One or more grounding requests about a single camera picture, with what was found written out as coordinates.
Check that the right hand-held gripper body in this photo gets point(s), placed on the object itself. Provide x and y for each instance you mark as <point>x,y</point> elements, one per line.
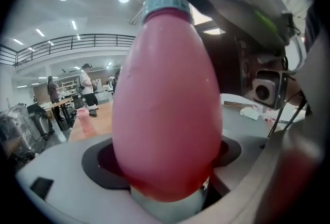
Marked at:
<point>227,63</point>

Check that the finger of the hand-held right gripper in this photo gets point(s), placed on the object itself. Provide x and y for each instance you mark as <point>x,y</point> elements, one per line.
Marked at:
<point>237,3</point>

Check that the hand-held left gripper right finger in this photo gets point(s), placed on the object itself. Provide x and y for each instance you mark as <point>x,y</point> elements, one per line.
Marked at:
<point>252,166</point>

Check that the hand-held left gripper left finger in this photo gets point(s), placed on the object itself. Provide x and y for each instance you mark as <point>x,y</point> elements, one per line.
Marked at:
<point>67,181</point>

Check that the pink spray bottle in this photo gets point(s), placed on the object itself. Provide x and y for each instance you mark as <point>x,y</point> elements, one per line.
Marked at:
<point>167,114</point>

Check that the small pink bottle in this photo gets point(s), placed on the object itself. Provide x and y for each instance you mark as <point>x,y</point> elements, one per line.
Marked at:
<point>85,121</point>

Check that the white crumpled packet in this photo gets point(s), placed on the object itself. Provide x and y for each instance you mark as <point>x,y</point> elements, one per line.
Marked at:
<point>250,112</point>

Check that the plastic wrapped equipment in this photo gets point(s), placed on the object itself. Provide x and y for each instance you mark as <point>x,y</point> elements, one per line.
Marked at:
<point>15,132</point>

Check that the black flat device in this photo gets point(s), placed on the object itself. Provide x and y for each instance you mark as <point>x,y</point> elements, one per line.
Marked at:
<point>92,113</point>

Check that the wooden table black legs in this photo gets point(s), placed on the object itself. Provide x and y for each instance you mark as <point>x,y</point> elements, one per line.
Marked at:
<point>60,104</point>

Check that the black metal balcony railing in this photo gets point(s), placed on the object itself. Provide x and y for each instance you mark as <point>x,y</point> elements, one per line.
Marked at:
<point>72,43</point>

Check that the gripper fisheye camera box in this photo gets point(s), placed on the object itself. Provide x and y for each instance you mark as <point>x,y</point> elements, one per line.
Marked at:
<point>266,90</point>

